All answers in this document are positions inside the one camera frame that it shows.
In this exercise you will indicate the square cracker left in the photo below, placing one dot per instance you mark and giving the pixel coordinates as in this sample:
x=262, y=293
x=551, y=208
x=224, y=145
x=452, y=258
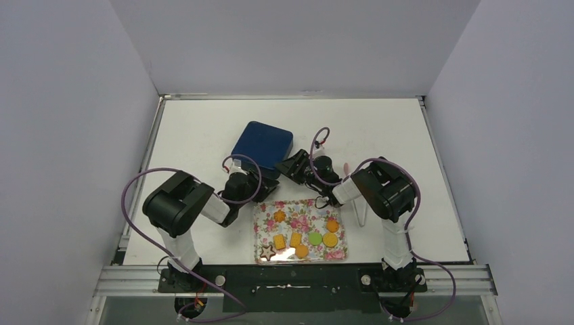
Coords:
x=279, y=242

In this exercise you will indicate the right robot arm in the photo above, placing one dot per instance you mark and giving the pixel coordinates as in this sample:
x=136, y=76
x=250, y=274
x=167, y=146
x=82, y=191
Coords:
x=386, y=187

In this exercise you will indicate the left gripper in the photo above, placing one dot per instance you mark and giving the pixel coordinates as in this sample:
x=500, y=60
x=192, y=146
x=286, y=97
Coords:
x=266, y=186

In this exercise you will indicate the dark blue box lid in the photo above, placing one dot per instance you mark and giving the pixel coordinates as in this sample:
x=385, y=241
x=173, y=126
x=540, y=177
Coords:
x=259, y=140

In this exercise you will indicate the yellow waffle round cookie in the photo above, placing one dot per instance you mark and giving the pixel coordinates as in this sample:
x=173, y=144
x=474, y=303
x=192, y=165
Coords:
x=330, y=239

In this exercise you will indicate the orange flower cookie middle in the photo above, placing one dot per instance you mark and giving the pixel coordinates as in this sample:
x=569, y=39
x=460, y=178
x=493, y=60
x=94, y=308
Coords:
x=279, y=216

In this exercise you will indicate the dark blue square box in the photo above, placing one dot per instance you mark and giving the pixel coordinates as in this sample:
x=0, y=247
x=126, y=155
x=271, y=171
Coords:
x=266, y=167

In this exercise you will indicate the star chocolate cookie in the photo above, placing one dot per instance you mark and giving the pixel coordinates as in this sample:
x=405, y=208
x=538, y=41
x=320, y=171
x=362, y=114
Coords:
x=267, y=252

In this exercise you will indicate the green round cookie lower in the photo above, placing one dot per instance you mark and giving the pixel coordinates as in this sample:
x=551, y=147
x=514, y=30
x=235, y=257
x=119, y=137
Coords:
x=314, y=238

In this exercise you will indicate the square cracker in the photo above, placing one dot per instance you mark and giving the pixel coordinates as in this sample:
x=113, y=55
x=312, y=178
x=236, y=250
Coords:
x=279, y=242
x=295, y=239

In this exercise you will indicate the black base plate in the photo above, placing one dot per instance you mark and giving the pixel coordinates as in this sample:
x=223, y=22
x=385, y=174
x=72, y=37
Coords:
x=298, y=287

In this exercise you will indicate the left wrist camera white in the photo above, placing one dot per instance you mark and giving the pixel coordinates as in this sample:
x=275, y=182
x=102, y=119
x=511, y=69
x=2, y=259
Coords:
x=233, y=165

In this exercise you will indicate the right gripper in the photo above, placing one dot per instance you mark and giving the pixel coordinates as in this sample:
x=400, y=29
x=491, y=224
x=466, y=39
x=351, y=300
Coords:
x=298, y=167

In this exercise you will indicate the square cracker right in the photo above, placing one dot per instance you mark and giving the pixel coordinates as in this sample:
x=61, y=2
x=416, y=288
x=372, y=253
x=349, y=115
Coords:
x=295, y=239

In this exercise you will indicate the floral rectangular tray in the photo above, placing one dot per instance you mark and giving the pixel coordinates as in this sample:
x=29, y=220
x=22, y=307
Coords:
x=302, y=216

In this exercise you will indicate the orange round cookie bottom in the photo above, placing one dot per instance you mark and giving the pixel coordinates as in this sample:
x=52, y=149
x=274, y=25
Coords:
x=301, y=251

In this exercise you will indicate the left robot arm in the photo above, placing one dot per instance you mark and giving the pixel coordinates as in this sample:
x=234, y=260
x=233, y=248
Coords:
x=175, y=205

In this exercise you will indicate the pink cat paw tongs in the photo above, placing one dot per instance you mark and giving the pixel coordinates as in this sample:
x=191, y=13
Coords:
x=361, y=211

